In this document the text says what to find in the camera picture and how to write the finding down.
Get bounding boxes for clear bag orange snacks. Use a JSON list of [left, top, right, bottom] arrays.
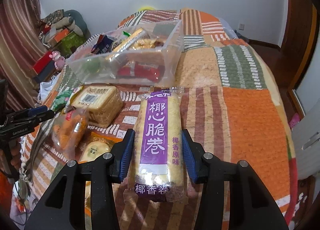
[[52, 109, 89, 160]]

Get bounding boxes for round cracker pack orange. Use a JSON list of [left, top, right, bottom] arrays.
[[78, 132, 121, 163]]

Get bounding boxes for square bread pack with barcode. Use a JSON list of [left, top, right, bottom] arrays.
[[71, 85, 123, 128]]

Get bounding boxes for purple coconut roll pack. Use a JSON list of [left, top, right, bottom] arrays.
[[124, 88, 187, 203]]

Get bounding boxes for left hand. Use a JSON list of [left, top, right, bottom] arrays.
[[1, 138, 22, 181]]

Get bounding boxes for pink plush toy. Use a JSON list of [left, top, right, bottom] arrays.
[[49, 51, 66, 71]]

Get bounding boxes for green snack pack in bin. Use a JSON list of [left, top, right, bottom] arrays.
[[82, 58, 101, 75]]

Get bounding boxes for green patterned box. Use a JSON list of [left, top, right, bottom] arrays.
[[53, 31, 86, 58]]

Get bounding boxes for striped curtain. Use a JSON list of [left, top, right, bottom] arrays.
[[1, 0, 46, 110]]

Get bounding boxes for blue red white snack bag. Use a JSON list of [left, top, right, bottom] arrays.
[[91, 34, 116, 54]]

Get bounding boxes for patchwork orange quilt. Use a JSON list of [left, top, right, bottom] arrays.
[[23, 8, 297, 229]]

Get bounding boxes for grey stuffed toy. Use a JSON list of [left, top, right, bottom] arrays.
[[52, 17, 85, 37]]

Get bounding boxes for red snack pack in bin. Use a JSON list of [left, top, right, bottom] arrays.
[[117, 61, 164, 82]]

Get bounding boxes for clear plastic storage bin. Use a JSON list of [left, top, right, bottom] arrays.
[[66, 20, 184, 88]]

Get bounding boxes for yellow fuzzy pillow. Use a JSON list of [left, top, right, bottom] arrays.
[[138, 6, 155, 11]]

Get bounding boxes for brown wooden door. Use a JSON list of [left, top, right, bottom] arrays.
[[281, 0, 319, 91]]

